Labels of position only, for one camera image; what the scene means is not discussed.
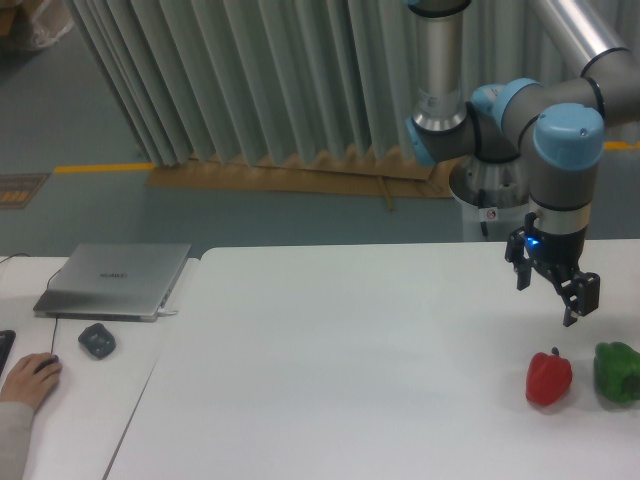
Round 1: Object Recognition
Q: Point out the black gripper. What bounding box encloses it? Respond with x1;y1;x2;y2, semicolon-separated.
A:
505;212;600;327

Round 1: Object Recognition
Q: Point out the black computer mouse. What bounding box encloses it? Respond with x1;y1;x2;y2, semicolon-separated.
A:
34;355;62;378

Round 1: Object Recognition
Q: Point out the grey sleeved forearm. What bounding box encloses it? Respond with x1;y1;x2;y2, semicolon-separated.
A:
1;401;35;480

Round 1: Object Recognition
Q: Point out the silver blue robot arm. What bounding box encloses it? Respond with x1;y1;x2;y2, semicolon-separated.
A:
406;1;639;326

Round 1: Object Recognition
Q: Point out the person's bare hand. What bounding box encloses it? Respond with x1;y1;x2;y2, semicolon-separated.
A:
1;353;63;412

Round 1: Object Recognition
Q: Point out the red bell pepper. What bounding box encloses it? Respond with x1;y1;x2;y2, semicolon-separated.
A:
525;347;573;407

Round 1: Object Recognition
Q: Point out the green bell pepper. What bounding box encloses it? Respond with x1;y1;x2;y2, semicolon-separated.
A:
593;342;639;404

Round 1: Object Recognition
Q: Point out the brown cardboard sheet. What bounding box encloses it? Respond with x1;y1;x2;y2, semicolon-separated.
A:
146;146;459;211

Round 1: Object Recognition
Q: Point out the white usb plug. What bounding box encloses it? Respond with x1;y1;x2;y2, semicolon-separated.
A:
157;309;179;317

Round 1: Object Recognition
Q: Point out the grey-green folding curtain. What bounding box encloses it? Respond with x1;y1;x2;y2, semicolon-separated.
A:
63;0;640;168

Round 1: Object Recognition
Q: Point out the silver closed laptop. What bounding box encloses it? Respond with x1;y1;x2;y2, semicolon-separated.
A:
33;243;191;321

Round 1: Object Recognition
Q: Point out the dark grey earbuds case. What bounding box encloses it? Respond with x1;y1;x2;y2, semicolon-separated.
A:
78;323;117;360

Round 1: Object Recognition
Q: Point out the black keyboard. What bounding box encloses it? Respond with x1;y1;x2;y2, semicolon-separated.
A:
0;330;16;374

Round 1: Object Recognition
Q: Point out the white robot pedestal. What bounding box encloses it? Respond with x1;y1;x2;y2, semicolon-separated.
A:
449;156;529;242

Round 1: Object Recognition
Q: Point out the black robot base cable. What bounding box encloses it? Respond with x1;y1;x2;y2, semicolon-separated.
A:
477;188;492;243

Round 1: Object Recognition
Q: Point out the black mouse cable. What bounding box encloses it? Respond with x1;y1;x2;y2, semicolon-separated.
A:
0;252;70;355

